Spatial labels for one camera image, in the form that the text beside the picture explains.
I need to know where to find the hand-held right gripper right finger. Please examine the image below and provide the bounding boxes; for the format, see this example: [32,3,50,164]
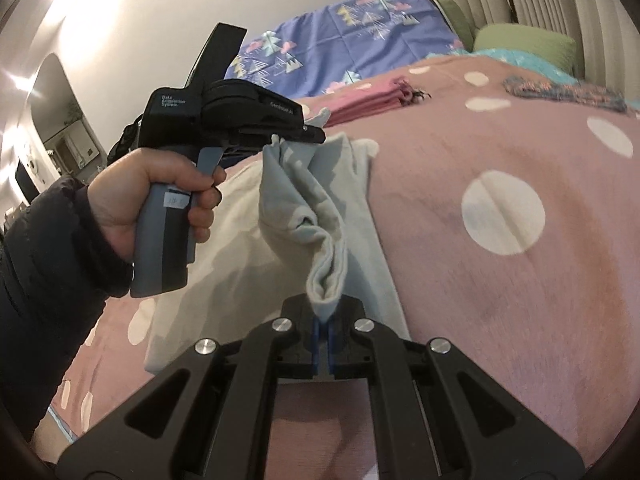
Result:
[326,296,587,480]

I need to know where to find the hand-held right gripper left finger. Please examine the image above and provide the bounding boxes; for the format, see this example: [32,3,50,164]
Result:
[55,296,322,480]

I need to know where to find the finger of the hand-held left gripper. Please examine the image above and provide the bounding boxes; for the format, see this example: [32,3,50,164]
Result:
[204,80,327,155]

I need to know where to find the person's left forearm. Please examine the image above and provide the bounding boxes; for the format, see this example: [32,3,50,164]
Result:
[0,175,135,442]

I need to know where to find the folded pink clothes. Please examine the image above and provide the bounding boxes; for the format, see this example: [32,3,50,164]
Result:
[322,76,417,127]

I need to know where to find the person's left hand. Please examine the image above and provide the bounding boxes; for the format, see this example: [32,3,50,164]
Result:
[88,147,227,264]

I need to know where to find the white patterned cloth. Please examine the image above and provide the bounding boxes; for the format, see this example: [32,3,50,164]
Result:
[144,157,321,373]

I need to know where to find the pink polka dot blanket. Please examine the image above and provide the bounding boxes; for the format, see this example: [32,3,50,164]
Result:
[47,52,640,480]

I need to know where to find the dark green pillow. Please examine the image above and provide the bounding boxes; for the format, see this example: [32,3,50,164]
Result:
[439,0,476,50]

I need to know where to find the light green pillow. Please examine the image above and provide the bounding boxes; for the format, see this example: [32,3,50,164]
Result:
[472,25,584,74]

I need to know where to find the turquoise cloth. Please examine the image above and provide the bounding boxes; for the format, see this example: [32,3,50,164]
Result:
[450,47,590,87]

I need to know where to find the multicoloured knitted cloth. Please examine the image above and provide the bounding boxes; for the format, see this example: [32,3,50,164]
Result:
[504,76,629,114]

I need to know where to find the arched wall mirror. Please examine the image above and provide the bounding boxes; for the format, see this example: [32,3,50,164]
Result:
[27,54,109,172]

